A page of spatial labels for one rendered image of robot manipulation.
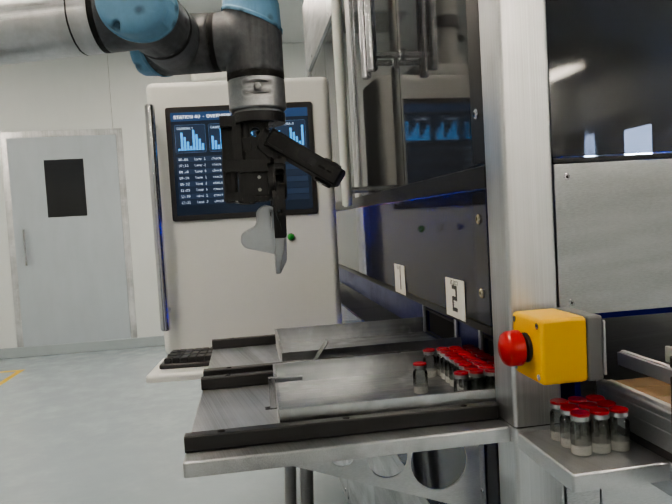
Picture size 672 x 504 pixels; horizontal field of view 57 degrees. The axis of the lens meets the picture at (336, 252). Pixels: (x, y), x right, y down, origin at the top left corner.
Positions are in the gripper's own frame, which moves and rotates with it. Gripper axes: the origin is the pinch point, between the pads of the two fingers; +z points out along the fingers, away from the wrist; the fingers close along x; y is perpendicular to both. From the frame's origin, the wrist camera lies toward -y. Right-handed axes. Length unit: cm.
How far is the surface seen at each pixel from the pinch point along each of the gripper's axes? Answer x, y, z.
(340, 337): -54, -15, 21
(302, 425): 8.1, -0.7, 19.6
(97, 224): -543, 147, -14
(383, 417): 8.1, -10.9, 19.7
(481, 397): 6.2, -24.7, 19.0
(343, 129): -65, -20, -27
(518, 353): 20.0, -23.8, 10.1
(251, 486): -185, 9, 110
